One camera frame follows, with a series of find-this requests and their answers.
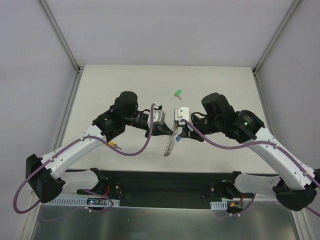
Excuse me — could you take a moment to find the metal disc keyring holder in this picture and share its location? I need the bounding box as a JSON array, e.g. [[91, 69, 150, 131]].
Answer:
[[164, 121, 179, 157]]

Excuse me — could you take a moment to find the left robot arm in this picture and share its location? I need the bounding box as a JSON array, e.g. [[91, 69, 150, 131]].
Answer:
[[25, 91, 172, 203]]

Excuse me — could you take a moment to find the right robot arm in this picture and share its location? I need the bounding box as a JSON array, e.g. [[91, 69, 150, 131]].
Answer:
[[174, 92, 320, 212]]

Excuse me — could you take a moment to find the key with green tag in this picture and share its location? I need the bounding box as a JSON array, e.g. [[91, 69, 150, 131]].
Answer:
[[174, 89, 182, 100]]

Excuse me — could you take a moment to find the key with yellow tag lower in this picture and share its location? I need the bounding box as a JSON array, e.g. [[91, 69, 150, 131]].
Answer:
[[107, 141, 122, 150]]

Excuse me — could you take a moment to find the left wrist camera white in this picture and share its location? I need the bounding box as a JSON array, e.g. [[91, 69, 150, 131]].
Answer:
[[147, 102, 166, 127]]

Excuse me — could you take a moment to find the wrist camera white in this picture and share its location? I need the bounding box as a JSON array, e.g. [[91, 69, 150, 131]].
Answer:
[[174, 107, 191, 127], [147, 102, 166, 127]]

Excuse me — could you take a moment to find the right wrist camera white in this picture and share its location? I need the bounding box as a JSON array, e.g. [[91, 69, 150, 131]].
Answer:
[[174, 107, 191, 127]]

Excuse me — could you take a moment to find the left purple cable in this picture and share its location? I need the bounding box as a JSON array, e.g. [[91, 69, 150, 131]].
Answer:
[[12, 102, 158, 222]]

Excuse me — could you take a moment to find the left aluminium frame post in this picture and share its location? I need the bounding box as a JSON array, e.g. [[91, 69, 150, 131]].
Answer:
[[37, 0, 81, 73]]

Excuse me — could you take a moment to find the aluminium frame post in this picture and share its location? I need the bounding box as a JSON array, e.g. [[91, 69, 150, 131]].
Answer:
[[37, 0, 81, 73], [252, 0, 303, 76]]

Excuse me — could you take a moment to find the right aluminium frame post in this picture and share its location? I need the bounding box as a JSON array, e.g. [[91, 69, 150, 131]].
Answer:
[[252, 0, 303, 76]]

